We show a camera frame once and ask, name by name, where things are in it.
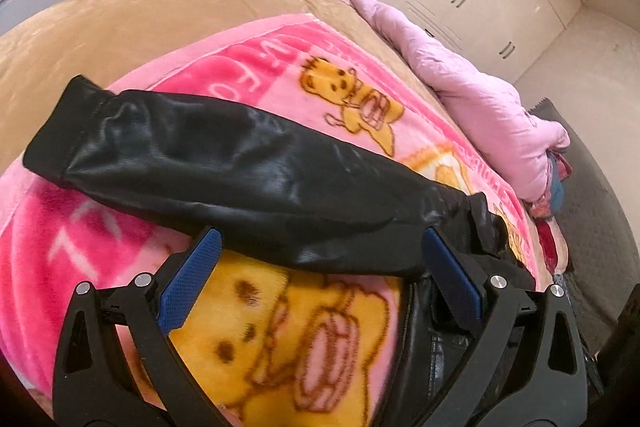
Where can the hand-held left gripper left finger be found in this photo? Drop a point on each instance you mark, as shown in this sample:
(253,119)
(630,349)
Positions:
(192,277)

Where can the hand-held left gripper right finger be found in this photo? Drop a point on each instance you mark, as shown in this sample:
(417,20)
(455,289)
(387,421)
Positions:
(452,282)

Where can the black leather jacket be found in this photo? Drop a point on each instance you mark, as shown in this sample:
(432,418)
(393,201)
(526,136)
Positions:
(225,157)

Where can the colourful patterned cloth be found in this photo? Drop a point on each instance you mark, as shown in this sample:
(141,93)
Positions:
(552,187)

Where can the dark grey quilted mat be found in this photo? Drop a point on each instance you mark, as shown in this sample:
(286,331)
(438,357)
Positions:
(590,227)

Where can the light purple quilt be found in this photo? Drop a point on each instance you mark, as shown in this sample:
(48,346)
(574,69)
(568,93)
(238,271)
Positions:
(450,72)

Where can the pink printed blanket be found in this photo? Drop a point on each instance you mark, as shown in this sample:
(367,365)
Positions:
(280,72)

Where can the tan bed cover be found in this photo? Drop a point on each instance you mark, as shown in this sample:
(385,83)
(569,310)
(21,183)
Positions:
(150,7)

